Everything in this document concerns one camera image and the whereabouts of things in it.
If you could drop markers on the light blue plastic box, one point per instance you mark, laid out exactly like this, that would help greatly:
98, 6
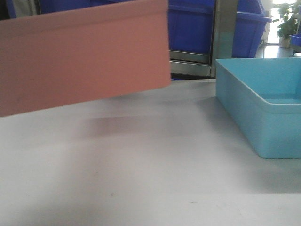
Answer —
263, 97

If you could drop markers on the pink plastic box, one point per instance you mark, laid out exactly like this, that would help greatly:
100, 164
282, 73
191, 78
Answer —
85, 54

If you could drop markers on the blue crate middle on shelf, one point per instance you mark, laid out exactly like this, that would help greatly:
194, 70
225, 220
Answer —
190, 24

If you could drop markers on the green potted plant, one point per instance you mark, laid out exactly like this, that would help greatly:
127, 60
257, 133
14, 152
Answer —
288, 23

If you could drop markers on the small blue bin far right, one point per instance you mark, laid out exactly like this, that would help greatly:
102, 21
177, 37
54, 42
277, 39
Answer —
295, 39

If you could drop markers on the stainless steel shelf frame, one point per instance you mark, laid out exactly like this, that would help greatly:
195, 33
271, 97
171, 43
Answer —
203, 66

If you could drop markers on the blue crate right behind post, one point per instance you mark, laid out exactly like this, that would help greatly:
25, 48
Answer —
250, 26

